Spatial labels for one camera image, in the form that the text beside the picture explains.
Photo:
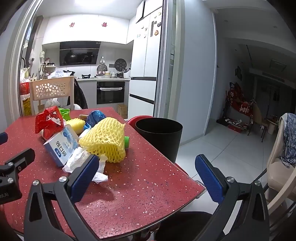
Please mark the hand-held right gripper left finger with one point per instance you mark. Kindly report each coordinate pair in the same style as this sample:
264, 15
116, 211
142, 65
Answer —
86, 175

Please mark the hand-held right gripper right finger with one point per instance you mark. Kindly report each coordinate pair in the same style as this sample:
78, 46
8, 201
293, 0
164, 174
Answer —
208, 178

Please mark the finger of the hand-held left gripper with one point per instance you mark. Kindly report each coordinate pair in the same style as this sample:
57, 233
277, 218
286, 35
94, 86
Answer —
2, 138
23, 158

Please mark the white tissue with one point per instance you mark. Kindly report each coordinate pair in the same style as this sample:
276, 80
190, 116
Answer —
76, 162

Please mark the white and blue box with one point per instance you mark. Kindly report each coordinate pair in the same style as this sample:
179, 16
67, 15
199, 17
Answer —
60, 146

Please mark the yellow foam fruit net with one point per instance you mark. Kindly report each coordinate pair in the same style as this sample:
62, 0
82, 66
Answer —
104, 139

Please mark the red cartoon printed bag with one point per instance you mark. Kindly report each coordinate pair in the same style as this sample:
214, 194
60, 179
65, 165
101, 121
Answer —
49, 120

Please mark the yellow sponge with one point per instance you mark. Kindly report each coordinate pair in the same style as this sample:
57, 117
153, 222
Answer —
75, 124

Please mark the crinkled blue plastic packet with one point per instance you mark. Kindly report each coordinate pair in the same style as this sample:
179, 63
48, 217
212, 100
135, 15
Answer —
93, 118

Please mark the black trash bin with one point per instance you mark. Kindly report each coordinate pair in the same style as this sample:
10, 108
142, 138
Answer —
159, 143

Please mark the green snack packet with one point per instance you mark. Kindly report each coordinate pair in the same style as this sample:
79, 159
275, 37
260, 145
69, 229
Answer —
64, 114

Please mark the yellow mesh bag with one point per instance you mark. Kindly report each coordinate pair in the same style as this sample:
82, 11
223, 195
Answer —
26, 106

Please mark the small green cap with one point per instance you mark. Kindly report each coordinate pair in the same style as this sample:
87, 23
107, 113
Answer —
127, 141

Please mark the red plastic basket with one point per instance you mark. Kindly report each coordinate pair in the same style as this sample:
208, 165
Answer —
24, 88

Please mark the white plastic bag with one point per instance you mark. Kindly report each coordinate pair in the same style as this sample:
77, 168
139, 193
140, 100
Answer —
52, 102

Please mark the beige perforated plastic chair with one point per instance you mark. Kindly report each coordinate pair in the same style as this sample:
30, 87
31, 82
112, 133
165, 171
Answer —
52, 89

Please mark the beige cushioned chair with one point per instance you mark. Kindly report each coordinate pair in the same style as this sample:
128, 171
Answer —
277, 162

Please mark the red round stool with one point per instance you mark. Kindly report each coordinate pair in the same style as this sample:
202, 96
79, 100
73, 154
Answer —
133, 120

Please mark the cardboard box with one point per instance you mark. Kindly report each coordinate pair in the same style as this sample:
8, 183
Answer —
122, 111

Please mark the kitchen faucet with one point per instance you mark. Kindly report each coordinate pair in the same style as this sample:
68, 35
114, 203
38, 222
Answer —
23, 62

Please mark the black jacket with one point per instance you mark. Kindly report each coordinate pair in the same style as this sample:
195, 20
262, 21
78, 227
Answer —
79, 95

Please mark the built-in black oven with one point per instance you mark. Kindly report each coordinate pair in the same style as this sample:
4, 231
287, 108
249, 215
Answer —
110, 92

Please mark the blue patterned cloth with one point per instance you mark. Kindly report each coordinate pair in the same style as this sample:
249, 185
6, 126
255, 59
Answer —
290, 139

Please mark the gas stove burner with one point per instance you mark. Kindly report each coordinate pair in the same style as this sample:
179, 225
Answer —
86, 76

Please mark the round pan lid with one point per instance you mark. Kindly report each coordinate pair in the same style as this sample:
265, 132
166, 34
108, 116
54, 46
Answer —
102, 68

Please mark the black range hood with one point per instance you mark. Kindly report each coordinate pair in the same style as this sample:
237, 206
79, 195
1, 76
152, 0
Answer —
79, 54

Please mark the black round baking pan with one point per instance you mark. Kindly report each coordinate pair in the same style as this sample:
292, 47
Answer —
121, 64

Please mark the white refrigerator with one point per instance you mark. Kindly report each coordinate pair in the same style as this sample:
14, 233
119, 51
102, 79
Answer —
143, 69

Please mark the black wall decoration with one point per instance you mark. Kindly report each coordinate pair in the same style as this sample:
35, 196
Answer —
238, 73

